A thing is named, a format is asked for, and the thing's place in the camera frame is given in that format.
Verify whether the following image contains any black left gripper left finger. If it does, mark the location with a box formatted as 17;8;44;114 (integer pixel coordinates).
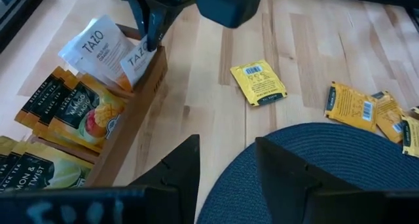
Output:
0;134;201;224

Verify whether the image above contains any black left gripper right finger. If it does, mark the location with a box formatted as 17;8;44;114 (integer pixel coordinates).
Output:
255;137;419;224

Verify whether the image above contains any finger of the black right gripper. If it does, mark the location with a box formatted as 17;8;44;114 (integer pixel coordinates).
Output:
143;0;184;52
126;0;147;38

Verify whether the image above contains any round dark woven placemat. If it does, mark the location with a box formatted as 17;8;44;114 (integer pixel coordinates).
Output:
196;122;419;224

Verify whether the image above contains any wooden tea organizer box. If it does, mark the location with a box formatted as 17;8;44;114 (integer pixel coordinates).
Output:
27;23;168;189

